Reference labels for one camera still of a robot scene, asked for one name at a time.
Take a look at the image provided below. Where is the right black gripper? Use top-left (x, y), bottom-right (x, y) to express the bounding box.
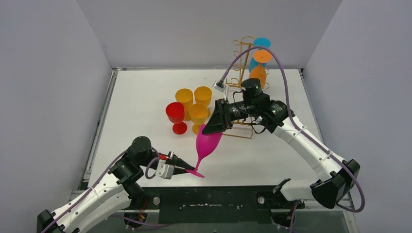
top-left (203, 98), bottom-right (257, 134)

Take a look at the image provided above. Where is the yellow wine glass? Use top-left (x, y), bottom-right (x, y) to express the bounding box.
top-left (175, 88), bottom-right (193, 121)
top-left (194, 86), bottom-right (212, 107)
top-left (189, 103), bottom-right (209, 134)

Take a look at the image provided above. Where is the pink plastic wine glass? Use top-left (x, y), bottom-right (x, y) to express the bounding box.
top-left (185, 124), bottom-right (223, 178)

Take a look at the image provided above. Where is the yellow wine glass front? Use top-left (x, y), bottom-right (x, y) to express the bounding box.
top-left (175, 88), bottom-right (193, 121)

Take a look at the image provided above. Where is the red plastic wine glass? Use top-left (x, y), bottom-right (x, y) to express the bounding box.
top-left (165, 102), bottom-right (188, 135)

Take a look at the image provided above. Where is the orange plastic wine glass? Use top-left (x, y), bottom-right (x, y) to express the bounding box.
top-left (249, 50), bottom-right (272, 89)

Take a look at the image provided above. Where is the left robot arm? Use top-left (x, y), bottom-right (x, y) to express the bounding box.
top-left (36, 136), bottom-right (194, 233)

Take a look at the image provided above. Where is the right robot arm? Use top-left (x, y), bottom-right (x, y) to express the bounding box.
top-left (200, 78), bottom-right (361, 209)

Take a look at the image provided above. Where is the blue plastic wine glass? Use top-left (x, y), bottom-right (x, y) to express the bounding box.
top-left (248, 37), bottom-right (272, 72)

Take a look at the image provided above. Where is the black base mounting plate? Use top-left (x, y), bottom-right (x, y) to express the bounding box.
top-left (127, 185), bottom-right (295, 224)

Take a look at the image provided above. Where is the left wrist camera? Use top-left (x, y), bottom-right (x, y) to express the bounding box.
top-left (155, 151), bottom-right (175, 180)

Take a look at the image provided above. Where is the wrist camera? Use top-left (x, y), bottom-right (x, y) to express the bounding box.
top-left (213, 80), bottom-right (228, 100)
top-left (155, 151), bottom-right (175, 180)

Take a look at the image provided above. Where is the gold wire glass rack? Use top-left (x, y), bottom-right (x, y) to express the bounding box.
top-left (222, 36), bottom-right (270, 139)

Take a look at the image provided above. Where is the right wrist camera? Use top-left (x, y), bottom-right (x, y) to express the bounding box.
top-left (213, 80), bottom-right (228, 100)

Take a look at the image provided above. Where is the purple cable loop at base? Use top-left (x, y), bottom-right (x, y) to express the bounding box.
top-left (111, 215), bottom-right (171, 232)

